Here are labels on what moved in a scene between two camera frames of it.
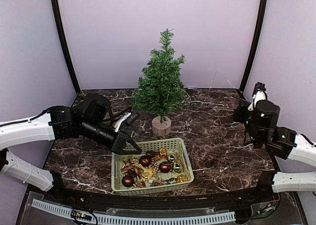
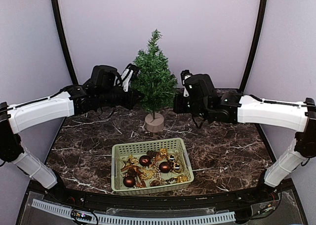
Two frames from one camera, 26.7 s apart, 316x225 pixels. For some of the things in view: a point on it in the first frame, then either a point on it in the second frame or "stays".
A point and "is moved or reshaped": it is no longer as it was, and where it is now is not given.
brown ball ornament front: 128,181 stays
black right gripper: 238,115 to 178,107
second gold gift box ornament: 181,178 stays
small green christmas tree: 161,91 is moved or reshaped
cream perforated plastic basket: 163,164 stays
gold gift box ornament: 163,152 stays
